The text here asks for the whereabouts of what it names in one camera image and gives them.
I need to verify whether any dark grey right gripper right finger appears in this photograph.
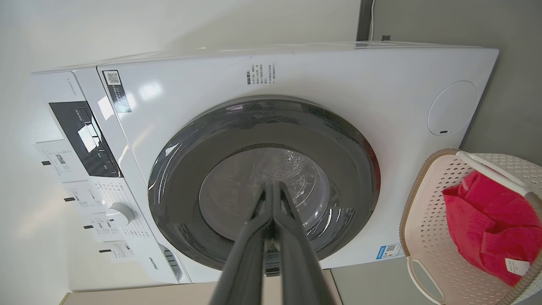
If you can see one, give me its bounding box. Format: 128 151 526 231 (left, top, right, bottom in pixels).
274 182 336 305

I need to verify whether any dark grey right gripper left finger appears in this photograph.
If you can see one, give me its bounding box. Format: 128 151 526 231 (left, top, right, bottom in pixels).
210 182 276 305

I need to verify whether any cream perforated plastic laundry basket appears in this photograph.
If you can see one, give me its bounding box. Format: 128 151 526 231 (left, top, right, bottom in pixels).
399 148 542 305

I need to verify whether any blue energy label sticker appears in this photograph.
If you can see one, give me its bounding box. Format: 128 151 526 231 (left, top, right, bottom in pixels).
377 244 405 260

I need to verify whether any round dark glass washer door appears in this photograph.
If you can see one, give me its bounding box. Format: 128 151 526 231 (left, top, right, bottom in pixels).
147 98 381 272

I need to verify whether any white round washer knob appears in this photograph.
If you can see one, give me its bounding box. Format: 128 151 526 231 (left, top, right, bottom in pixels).
106 202 136 227

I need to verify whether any white front-load washing machine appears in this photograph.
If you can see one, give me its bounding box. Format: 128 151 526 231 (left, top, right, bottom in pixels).
32 41 499 293

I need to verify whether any black printed text sticker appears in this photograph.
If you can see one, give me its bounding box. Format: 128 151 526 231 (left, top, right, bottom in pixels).
246 64 278 85

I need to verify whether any red garment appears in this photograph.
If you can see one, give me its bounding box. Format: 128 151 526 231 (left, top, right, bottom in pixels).
442 170 542 286

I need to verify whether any black washer display panel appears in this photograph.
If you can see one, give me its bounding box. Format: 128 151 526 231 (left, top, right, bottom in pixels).
49 101 123 178

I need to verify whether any black QR code sticker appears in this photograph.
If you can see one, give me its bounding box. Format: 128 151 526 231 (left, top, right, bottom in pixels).
102 70 132 114

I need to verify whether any white garment tag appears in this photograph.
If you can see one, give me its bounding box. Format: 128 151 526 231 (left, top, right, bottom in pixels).
505 258 531 277

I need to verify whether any round white filter cover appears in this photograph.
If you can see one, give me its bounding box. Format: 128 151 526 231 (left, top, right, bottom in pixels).
427 80 479 137

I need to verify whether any white floor cable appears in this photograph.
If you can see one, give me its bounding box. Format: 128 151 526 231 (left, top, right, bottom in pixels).
368 0 377 42

